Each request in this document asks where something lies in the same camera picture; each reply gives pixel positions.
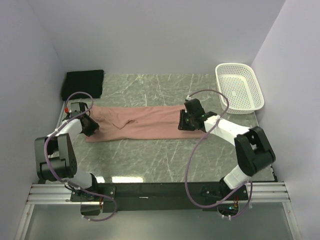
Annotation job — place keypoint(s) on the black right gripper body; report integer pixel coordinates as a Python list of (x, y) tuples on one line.
[(189, 125)]

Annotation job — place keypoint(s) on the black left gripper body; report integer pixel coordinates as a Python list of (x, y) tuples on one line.
[(92, 126)]

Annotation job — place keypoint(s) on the pink graphic t-shirt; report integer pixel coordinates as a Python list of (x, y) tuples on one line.
[(139, 123)]

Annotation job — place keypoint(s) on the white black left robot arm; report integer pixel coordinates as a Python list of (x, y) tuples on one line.
[(60, 153)]

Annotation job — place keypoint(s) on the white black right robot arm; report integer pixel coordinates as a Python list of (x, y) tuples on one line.
[(252, 147)]

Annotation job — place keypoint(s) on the folded black t-shirt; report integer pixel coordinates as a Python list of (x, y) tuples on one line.
[(90, 82)]

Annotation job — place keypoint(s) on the white perforated plastic basket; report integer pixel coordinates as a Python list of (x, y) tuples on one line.
[(240, 88)]

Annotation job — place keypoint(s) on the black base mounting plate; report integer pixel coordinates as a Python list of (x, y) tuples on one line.
[(149, 196)]

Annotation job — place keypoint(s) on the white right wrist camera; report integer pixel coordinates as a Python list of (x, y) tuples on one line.
[(188, 98)]

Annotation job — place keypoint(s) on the aluminium extrusion rail frame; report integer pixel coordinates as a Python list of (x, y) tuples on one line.
[(50, 215)]

